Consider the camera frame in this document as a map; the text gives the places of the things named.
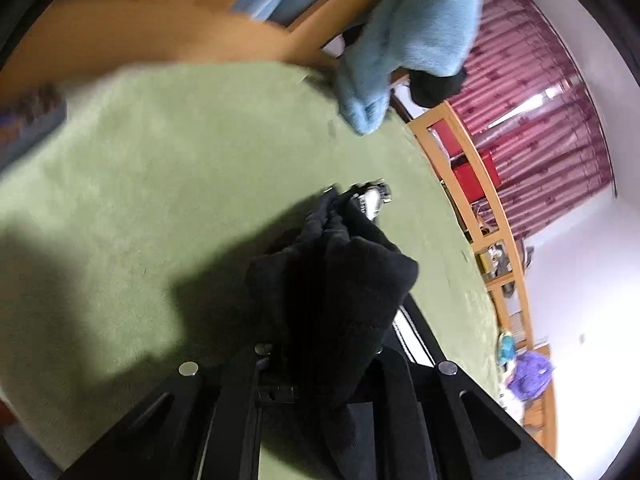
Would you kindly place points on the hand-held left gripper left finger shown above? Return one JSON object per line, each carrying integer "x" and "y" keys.
{"x": 225, "y": 410}

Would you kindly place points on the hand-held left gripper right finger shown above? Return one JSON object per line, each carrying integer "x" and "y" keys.
{"x": 450, "y": 425}

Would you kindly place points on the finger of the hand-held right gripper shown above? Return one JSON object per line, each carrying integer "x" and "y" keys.
{"x": 370, "y": 199}

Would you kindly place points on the black pants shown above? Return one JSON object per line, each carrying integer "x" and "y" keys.
{"x": 340, "y": 310}

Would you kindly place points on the purple bag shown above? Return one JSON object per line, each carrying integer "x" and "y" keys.
{"x": 530, "y": 375}

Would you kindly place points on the red box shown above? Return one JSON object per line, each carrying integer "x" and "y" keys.
{"x": 477, "y": 170}

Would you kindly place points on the black garment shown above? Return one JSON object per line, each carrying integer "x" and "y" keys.
{"x": 435, "y": 87}

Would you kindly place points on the pile of papers and boxes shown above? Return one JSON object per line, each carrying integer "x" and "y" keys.
{"x": 492, "y": 260}

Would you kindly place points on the light blue fleece blanket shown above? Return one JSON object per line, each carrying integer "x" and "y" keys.
{"x": 425, "y": 25}

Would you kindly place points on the dark red patterned curtain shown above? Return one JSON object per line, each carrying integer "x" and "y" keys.
{"x": 540, "y": 110}

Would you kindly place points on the dark patterned cloth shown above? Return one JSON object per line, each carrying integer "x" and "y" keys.
{"x": 30, "y": 115}

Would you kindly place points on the wooden bed frame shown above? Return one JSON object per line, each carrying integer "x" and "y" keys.
{"x": 150, "y": 40}

